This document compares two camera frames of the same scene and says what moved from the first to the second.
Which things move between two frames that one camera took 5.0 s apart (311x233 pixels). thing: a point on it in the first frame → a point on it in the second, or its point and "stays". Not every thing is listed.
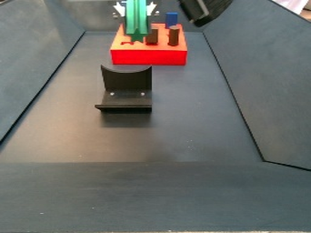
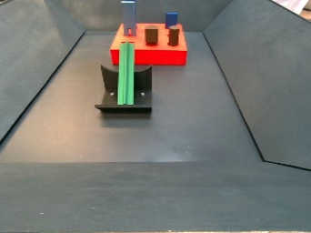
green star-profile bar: x=136 y=19 → x=126 y=84
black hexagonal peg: x=152 y=38 stays
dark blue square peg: x=171 y=19 stays
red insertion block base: x=135 y=53 stays
